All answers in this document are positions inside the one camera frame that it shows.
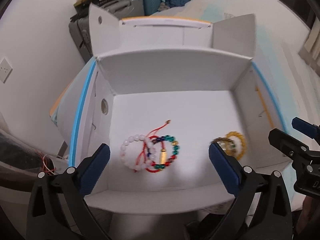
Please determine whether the yellow bead bracelet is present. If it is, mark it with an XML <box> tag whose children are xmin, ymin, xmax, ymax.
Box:
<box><xmin>224</xmin><ymin>130</ymin><xmax>247</xmax><ymax>161</ymax></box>

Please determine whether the beige curtain right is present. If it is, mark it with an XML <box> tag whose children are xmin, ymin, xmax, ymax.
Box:
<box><xmin>299</xmin><ymin>18</ymin><xmax>320</xmax><ymax>74</ymax></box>

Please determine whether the person's right hand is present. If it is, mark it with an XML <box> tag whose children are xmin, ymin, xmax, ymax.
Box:
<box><xmin>296</xmin><ymin>196</ymin><xmax>319</xmax><ymax>234</ymax></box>

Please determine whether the red cord gold tube bracelet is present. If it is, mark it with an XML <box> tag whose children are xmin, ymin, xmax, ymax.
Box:
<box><xmin>134</xmin><ymin>119</ymin><xmax>172</xmax><ymax>173</ymax></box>

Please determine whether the blue yellow cardboard box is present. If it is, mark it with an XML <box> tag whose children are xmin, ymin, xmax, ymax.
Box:
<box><xmin>57</xmin><ymin>5</ymin><xmax>289</xmax><ymax>215</ymax></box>

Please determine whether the pink white bead bracelet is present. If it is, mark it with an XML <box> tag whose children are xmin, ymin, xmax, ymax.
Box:
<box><xmin>120</xmin><ymin>134</ymin><xmax>157</xmax><ymax>170</ymax></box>

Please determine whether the grey suitcase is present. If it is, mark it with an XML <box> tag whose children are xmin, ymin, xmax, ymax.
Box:
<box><xmin>69</xmin><ymin>0</ymin><xmax>145</xmax><ymax>62</ymax></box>

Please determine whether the multicolour bead bracelet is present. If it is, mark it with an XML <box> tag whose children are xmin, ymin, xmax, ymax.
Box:
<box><xmin>147</xmin><ymin>134</ymin><xmax>181</xmax><ymax>170</ymax></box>

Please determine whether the brown green bead bracelet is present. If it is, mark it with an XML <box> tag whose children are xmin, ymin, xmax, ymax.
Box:
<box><xmin>211</xmin><ymin>136</ymin><xmax>237</xmax><ymax>156</ymax></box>

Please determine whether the wall power socket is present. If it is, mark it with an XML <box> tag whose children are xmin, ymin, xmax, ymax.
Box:
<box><xmin>0</xmin><ymin>58</ymin><xmax>12</xmax><ymax>83</ymax></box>

